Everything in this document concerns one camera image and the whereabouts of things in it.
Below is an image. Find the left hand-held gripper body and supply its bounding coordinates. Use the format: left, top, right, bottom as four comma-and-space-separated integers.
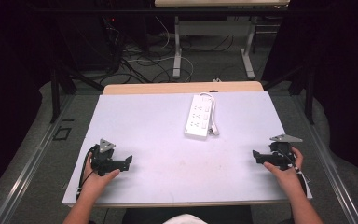
89, 138, 126, 177

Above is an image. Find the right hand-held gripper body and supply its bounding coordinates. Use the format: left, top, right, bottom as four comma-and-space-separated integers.
268, 133, 304, 171

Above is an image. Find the person's left hand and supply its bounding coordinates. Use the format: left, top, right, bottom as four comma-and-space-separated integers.
79, 152, 121, 196

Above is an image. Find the person's right hand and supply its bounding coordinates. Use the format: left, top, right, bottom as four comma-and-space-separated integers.
262, 147, 306, 195

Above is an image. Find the white table mat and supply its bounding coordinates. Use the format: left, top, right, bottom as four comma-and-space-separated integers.
62, 91, 313, 207

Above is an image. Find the black metal stand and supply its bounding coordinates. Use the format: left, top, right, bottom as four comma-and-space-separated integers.
262, 64, 316, 126
49, 60, 105, 124

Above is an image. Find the white power strip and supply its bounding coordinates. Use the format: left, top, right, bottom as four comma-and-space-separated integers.
184, 94, 214, 139

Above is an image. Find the person's dark clothing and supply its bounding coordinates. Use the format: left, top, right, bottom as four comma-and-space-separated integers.
121, 204, 255, 224

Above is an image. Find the person's white clothing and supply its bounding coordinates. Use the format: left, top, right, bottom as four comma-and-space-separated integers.
162, 213, 209, 224

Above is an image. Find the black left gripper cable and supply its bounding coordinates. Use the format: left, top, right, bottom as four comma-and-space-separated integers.
76, 145, 100, 201

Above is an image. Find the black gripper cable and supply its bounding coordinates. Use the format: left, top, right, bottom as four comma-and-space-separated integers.
76, 145, 100, 201
276, 148, 309, 197

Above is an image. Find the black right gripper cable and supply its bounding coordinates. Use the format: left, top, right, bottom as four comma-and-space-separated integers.
276, 148, 309, 197

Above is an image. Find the metal floor rail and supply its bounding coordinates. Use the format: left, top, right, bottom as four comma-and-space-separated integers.
0, 92, 76, 224
293, 92, 358, 224

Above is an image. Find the white power strip cable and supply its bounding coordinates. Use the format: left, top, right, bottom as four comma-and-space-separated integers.
198, 91, 221, 137

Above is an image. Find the tangle of floor cables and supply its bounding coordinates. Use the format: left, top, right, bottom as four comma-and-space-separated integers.
101, 17, 236, 85

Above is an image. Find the white metal desk frame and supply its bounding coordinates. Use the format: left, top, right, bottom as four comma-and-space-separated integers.
154, 0, 291, 80

